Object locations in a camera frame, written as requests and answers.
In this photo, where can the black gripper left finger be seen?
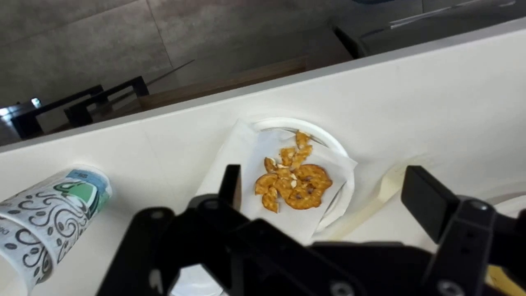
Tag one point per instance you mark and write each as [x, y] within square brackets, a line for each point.
[207, 246]

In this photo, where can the patterned white paper cup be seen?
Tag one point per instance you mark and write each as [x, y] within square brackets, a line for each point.
[43, 223]

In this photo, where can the white plate with fried food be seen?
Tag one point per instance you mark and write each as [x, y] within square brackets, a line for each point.
[334, 144]

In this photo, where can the yellow banana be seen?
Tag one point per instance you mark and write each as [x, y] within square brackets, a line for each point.
[503, 281]

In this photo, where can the orange fried food pieces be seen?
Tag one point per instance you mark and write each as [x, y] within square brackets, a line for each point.
[296, 182]

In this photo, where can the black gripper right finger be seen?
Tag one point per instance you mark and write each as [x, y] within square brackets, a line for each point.
[465, 240]

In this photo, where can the dark metal chair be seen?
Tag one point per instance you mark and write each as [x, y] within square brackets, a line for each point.
[82, 107]

